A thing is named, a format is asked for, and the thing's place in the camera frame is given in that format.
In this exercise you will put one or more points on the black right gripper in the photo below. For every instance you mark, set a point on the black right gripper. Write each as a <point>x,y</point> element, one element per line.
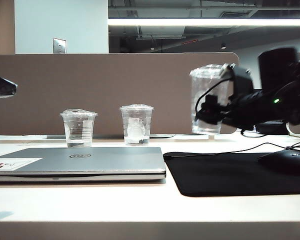
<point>245,110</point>

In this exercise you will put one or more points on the tall clear cup with logo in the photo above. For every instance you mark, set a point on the tall clear cup with logo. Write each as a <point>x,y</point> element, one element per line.
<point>202,82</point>

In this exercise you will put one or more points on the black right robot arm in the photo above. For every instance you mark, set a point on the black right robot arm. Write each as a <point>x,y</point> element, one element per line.
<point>285,107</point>

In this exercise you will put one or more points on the clear cup with white paper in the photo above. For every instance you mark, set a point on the clear cup with white paper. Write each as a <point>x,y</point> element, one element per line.
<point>136,124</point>

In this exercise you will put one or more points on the silver Dell laptop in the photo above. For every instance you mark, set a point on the silver Dell laptop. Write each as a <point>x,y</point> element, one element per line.
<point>101,162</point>

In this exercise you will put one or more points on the small clear plastic cup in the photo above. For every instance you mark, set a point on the small clear plastic cup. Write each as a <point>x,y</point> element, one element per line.
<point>77,127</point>

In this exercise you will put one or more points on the white and red laptop sticker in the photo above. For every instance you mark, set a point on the white and red laptop sticker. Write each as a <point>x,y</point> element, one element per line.
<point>15,164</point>

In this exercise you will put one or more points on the black ceiling spotlight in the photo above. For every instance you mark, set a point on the black ceiling spotlight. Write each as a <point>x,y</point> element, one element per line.
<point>223,46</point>

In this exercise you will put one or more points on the black round zip case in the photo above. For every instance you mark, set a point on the black round zip case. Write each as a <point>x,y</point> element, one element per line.
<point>272,128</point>

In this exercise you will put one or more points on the black mouse pad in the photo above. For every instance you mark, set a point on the black mouse pad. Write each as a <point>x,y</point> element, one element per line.
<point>227,175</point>

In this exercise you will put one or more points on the long ceiling light strip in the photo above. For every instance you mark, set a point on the long ceiling light strip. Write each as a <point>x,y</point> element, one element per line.
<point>202,22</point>

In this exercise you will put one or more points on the black computer mouse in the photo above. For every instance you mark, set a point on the black computer mouse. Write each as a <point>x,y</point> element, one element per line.
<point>287,161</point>

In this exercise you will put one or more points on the large brown desk partition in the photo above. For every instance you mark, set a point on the large brown desk partition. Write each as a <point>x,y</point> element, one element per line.
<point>90,87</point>

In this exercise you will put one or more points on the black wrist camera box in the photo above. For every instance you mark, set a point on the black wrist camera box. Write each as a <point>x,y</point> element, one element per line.
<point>243,80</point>

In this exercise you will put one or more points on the metal wall plate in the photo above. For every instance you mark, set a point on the metal wall plate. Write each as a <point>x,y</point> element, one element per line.
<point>59,45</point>

